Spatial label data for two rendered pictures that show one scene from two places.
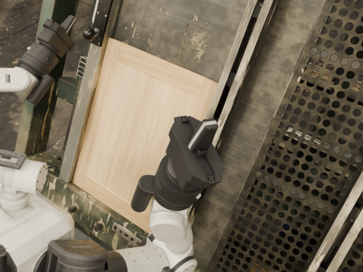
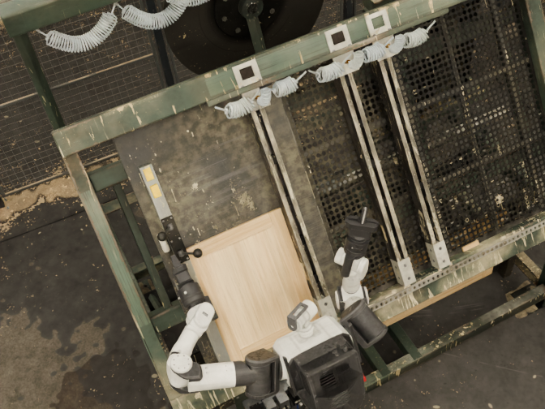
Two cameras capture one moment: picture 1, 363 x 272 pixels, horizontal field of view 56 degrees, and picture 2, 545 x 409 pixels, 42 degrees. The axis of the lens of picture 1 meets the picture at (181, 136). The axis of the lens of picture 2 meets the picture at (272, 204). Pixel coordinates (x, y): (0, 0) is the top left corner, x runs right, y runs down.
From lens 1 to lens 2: 222 cm
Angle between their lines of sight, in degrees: 36
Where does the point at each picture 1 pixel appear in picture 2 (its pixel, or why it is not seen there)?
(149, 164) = (276, 290)
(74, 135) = (213, 332)
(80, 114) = not seen: hidden behind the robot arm
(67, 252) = (355, 307)
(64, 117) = not seen: outside the picture
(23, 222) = (323, 329)
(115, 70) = (207, 264)
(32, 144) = not seen: hidden behind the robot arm
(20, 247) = (340, 329)
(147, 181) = (349, 256)
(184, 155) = (365, 226)
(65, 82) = (160, 316)
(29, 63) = (199, 298)
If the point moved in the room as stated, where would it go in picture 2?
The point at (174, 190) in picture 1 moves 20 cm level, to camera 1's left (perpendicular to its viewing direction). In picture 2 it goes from (365, 243) to (342, 283)
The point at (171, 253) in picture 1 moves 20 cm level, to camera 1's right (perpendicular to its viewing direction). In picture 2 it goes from (356, 293) to (375, 257)
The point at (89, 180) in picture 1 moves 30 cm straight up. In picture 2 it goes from (245, 348) to (236, 310)
